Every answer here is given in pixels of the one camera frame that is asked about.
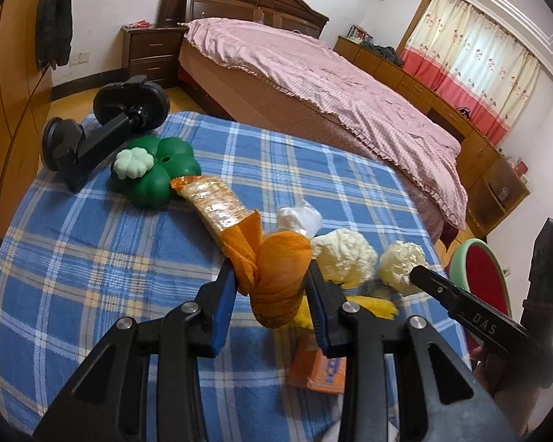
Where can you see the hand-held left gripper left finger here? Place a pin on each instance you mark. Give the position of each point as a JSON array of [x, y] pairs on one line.
[[223, 317]]

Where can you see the small black desk object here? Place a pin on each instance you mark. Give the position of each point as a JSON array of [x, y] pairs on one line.
[[463, 112]]

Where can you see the pink checked blanket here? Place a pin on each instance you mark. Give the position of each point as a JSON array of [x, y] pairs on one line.
[[313, 83]]

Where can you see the brown bed base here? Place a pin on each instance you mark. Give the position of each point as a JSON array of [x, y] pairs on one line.
[[258, 101]]

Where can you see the dark clothes pile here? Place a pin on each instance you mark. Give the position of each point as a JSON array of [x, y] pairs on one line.
[[385, 53]]

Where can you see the wooden wardrobe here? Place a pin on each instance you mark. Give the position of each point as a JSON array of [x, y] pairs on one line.
[[9, 101]]

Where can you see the person's right hand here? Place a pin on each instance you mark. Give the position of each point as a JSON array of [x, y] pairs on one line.
[[511, 405]]

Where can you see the clear orange snack wrapper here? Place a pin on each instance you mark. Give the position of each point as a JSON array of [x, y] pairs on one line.
[[212, 205]]

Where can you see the red bin with green rim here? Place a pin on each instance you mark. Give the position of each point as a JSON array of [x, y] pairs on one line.
[[481, 276]]

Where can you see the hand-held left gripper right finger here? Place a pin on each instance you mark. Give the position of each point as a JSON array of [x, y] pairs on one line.
[[320, 317]]

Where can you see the black hanging jacket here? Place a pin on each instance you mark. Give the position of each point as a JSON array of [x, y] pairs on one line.
[[55, 18]]

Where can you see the black suction phone holder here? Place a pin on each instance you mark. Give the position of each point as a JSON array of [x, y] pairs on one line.
[[101, 133]]

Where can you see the wooden cabinet row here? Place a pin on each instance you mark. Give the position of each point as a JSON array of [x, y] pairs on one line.
[[479, 156]]

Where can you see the red items on nightstand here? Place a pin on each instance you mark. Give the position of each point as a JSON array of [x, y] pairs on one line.
[[138, 23]]

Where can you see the blue plaid tablecloth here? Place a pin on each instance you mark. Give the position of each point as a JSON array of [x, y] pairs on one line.
[[96, 262]]

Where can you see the dark wooden nightstand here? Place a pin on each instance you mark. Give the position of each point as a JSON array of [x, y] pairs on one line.
[[152, 55]]

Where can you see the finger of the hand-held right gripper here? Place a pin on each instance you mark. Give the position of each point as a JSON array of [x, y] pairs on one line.
[[461, 306]]

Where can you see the picture frames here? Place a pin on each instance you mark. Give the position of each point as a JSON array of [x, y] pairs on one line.
[[358, 33]]

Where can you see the yellow knitted cloth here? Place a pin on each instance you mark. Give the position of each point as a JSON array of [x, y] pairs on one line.
[[378, 308]]

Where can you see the red cup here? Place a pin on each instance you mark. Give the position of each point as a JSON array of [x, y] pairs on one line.
[[520, 168]]

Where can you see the pale green clover toy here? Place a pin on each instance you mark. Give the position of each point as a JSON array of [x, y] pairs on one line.
[[133, 163]]

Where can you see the dark wooden headboard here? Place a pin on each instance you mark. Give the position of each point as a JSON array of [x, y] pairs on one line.
[[239, 0]]

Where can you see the clear plastic bag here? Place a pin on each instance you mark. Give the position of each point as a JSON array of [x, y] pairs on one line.
[[299, 218]]

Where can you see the orange paper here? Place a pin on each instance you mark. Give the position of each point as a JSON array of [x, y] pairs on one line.
[[279, 267]]

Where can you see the small cream paper ball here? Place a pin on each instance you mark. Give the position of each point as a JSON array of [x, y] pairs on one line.
[[398, 262]]

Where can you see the white wall socket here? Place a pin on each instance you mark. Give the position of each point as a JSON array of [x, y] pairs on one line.
[[80, 58]]

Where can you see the large cream paper ball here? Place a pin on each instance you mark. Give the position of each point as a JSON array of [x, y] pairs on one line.
[[343, 255]]

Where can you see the orange flat packet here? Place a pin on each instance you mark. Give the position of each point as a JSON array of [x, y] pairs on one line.
[[313, 368]]

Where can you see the printed curtain with red hem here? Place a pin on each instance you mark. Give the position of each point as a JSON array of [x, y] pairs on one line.
[[465, 55]]

